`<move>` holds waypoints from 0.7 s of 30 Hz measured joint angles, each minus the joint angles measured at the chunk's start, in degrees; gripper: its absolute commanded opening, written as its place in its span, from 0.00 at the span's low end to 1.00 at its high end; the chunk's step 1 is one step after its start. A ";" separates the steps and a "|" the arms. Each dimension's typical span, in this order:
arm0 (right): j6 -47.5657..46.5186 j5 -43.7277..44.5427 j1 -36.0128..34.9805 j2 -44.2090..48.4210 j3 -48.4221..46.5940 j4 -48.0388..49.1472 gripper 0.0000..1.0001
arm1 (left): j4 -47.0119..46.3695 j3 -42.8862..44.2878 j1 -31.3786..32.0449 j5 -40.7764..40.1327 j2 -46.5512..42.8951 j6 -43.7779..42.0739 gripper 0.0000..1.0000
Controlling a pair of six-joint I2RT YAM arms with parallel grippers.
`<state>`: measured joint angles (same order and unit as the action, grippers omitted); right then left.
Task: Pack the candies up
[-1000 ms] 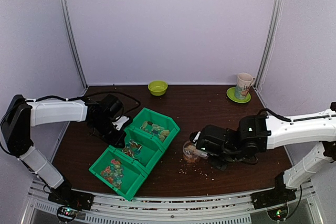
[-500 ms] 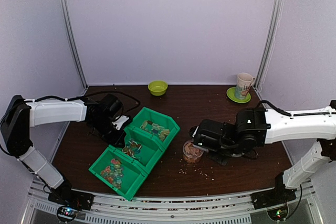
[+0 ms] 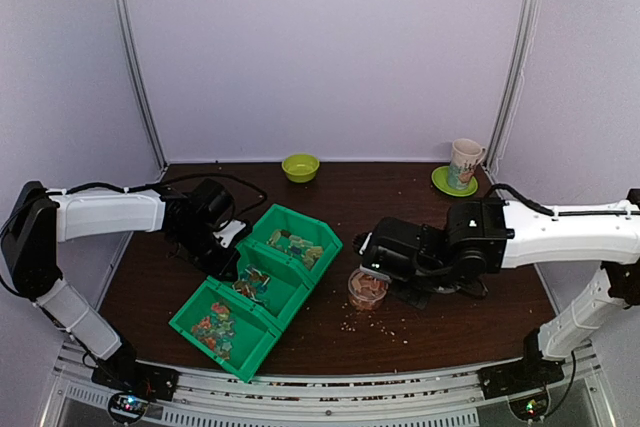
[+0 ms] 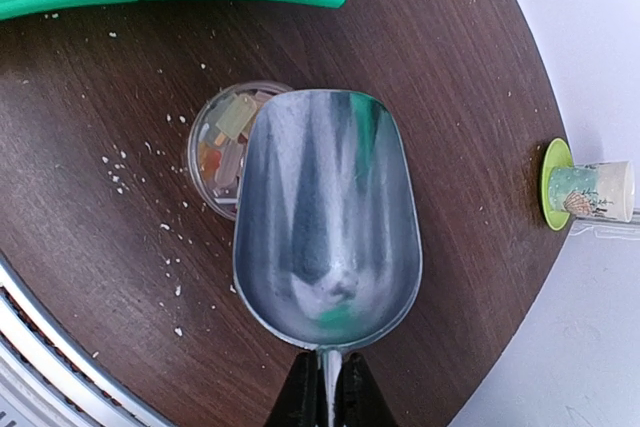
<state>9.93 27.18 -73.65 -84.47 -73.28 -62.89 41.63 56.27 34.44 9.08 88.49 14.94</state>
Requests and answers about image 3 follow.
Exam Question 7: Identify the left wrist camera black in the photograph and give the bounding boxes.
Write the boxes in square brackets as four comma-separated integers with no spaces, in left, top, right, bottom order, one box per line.
[188,179,252,248]

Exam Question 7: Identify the green wrapped candies pile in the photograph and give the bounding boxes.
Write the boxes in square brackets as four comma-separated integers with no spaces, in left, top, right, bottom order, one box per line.
[266,229,324,270]

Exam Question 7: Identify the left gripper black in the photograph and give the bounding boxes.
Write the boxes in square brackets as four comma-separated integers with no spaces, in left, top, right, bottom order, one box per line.
[172,221,241,281]

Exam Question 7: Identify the green saucer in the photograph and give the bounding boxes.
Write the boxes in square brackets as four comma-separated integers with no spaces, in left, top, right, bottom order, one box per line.
[431,165,479,198]

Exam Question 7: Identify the green three-compartment candy bin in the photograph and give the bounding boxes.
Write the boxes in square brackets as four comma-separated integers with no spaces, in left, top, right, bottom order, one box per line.
[169,204,343,382]

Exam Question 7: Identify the dark wrapped candies pile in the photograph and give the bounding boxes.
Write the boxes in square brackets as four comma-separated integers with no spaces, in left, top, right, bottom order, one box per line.
[232,265,271,304]

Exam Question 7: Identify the right aluminium frame post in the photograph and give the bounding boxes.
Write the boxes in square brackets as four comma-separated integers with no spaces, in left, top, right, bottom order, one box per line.
[484,0,540,177]

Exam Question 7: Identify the aluminium frame post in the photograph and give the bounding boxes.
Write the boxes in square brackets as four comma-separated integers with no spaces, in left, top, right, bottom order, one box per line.
[484,0,540,177]
[113,0,168,172]

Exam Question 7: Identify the clear plastic jar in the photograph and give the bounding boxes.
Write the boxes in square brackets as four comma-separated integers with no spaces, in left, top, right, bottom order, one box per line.
[347,270,389,311]

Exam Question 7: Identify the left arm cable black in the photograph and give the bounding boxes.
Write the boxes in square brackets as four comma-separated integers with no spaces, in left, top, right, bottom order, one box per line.
[1,172,229,300]

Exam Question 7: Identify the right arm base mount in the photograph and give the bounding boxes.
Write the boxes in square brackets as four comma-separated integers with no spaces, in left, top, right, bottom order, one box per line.
[477,359,564,423]

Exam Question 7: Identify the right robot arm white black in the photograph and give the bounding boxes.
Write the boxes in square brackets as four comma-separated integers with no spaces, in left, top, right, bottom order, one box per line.
[353,184,639,389]

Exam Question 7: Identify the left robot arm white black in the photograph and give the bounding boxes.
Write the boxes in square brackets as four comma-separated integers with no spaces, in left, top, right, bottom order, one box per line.
[1,180,251,391]

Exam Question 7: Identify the left aluminium frame post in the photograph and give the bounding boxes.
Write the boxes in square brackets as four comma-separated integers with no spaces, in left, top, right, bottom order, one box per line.
[113,0,168,172]

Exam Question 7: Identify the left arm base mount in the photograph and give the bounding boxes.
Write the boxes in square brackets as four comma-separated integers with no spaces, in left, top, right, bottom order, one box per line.
[91,362,179,426]

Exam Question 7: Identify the patterned ceramic mug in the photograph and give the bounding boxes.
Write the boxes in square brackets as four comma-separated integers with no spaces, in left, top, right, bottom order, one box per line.
[449,138,486,174]

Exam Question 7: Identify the small green bowl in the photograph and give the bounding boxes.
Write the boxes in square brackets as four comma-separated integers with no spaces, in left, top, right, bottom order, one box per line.
[281,153,320,184]

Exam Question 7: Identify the orange candies pile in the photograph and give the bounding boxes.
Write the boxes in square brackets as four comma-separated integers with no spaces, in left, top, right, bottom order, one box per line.
[191,302,235,361]

